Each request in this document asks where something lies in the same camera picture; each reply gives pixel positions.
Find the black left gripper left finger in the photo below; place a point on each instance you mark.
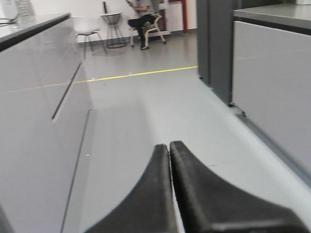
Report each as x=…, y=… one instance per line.
x=149, y=207

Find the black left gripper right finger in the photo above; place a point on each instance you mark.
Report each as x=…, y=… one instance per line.
x=210, y=204

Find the grey glossy kitchen counter cabinet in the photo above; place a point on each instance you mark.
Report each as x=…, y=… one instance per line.
x=44, y=107

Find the grey cabinet on casters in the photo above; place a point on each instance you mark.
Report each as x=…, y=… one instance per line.
x=272, y=77

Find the dark grey partition panel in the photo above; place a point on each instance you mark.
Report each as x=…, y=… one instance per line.
x=215, y=45

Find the red pillar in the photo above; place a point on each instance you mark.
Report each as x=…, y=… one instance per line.
x=185, y=16

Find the white chair black legs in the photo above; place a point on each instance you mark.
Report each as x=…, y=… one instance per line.
x=84, y=26

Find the seated person in grey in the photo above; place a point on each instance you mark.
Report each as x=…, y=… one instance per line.
x=144, y=10

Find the white perforated appliance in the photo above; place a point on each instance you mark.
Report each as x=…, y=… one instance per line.
x=12, y=8

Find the round wire side table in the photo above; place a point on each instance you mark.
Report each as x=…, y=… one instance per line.
x=115, y=37

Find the white frame rolling chair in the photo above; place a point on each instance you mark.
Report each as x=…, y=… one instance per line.
x=144, y=25

